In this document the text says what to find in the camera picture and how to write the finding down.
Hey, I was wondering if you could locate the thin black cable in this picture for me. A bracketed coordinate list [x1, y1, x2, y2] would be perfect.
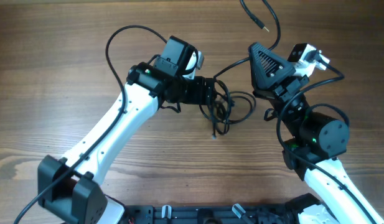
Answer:
[198, 79, 257, 140]

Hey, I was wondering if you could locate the thick black cable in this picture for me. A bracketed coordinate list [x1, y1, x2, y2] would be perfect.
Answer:
[213, 0, 281, 80]

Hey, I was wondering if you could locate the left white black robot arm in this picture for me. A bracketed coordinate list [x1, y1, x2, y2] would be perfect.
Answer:
[37, 36, 213, 224]

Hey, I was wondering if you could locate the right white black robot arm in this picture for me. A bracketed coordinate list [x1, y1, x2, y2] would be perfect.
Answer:
[248, 42, 384, 223]

